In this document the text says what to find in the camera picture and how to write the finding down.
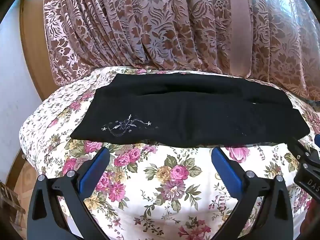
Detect black embroidered pants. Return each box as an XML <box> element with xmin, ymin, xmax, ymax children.
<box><xmin>71</xmin><ymin>73</ymin><xmax>310</xmax><ymax>147</ymax></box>

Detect floral quilt bedspread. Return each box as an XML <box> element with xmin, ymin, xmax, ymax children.
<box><xmin>18</xmin><ymin>65</ymin><xmax>320</xmax><ymax>240</ymax></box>

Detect pink brown floral curtain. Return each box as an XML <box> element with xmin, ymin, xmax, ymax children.
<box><xmin>43</xmin><ymin>0</ymin><xmax>319</xmax><ymax>101</ymax></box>

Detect wooden door frame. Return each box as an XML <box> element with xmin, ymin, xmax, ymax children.
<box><xmin>19</xmin><ymin>0</ymin><xmax>58</xmax><ymax>101</ymax></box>

